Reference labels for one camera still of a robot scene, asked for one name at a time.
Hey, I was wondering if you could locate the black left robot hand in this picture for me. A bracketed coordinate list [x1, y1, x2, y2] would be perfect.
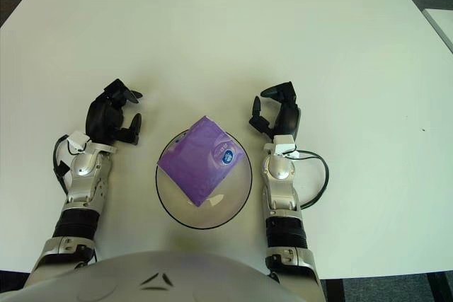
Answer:
[86, 78, 144, 146]

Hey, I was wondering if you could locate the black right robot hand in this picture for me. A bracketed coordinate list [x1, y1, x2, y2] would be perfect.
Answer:
[248, 81, 302, 139]

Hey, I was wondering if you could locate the purple tissue paper pack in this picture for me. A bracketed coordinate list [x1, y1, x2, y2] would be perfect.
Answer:
[156, 115, 246, 209]

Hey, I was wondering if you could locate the white plate with black rim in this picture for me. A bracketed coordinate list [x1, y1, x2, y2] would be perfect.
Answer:
[154, 128, 254, 230]

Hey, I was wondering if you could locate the grey robot torso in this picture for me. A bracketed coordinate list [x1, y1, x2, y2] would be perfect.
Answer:
[0, 249, 285, 302]

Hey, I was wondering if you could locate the black table leg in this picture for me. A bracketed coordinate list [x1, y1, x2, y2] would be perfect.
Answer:
[426, 273, 451, 302]
[325, 279, 346, 302]

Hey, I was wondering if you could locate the neighbouring white table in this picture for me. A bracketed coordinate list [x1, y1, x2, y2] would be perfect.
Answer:
[423, 8, 453, 52]

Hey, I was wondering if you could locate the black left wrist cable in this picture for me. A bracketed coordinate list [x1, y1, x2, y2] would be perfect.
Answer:
[52, 134, 91, 195]

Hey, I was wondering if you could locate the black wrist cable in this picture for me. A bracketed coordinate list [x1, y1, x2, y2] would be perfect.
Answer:
[52, 134, 91, 195]
[285, 151, 331, 209]

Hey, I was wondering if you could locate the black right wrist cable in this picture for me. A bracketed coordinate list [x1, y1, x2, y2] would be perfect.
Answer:
[285, 151, 331, 209]

